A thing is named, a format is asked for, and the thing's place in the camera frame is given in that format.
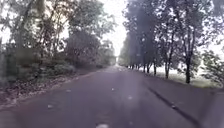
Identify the pale grass field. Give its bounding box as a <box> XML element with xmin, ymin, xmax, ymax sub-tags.
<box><xmin>146</xmin><ymin>66</ymin><xmax>224</xmax><ymax>90</ymax></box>

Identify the leaf-strewn dirt verge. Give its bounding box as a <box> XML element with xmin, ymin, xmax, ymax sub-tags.
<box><xmin>0</xmin><ymin>68</ymin><xmax>101</xmax><ymax>109</ymax></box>

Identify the robot's own part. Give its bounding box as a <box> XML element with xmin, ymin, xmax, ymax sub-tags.
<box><xmin>95</xmin><ymin>123</ymin><xmax>110</xmax><ymax>128</ymax></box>

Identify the grey asphalt road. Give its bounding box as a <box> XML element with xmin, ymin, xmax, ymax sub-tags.
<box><xmin>0</xmin><ymin>65</ymin><xmax>224</xmax><ymax>128</ymax></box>

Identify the row of trees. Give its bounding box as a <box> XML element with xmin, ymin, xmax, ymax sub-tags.
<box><xmin>118</xmin><ymin>0</ymin><xmax>224</xmax><ymax>85</ymax></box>

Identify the wood of trees and bushes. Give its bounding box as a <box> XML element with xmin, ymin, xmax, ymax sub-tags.
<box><xmin>0</xmin><ymin>0</ymin><xmax>118</xmax><ymax>84</ymax></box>

